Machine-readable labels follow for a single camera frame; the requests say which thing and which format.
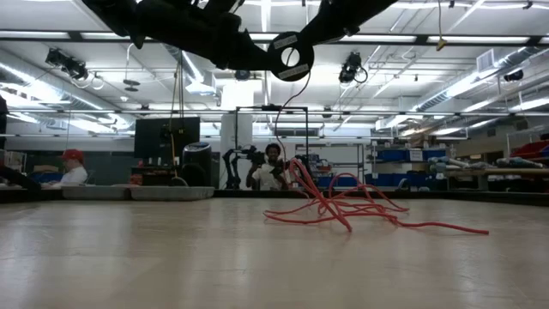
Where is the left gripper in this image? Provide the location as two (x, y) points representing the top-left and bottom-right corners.
(143, 0), (272, 71)

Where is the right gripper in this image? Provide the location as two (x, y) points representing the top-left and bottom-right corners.
(299, 0), (399, 46)

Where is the black wire spool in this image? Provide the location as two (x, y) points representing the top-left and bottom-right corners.
(267, 30), (316, 83)

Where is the red wire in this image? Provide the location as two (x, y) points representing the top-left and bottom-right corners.
(263, 70), (490, 236)

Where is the yellow hanging tag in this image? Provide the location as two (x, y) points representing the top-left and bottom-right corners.
(436, 0), (448, 52)

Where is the person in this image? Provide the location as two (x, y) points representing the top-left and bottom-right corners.
(245, 142), (293, 191)
(45, 148), (89, 188)

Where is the black monitor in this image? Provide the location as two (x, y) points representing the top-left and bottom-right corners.
(134, 116), (202, 160)

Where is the blue storage bin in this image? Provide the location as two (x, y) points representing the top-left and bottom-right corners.
(377, 148), (447, 163)
(364, 172), (447, 189)

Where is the grey tool kit case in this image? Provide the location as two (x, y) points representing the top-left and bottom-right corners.
(62, 184), (215, 202)

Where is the white ceiling vent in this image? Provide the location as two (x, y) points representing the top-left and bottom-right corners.
(476, 49), (497, 74)

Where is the black overhead light bar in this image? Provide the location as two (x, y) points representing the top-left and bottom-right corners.
(0, 28), (549, 47)

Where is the wooden work table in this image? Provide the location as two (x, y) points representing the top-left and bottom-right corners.
(445, 167), (549, 191)

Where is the red storage bin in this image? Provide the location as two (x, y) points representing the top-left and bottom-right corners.
(510, 140), (549, 160)

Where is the black rig frame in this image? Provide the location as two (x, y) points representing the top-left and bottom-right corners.
(234, 104), (310, 190)

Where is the black aluminium table frame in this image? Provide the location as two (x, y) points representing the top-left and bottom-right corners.
(0, 165), (549, 206)

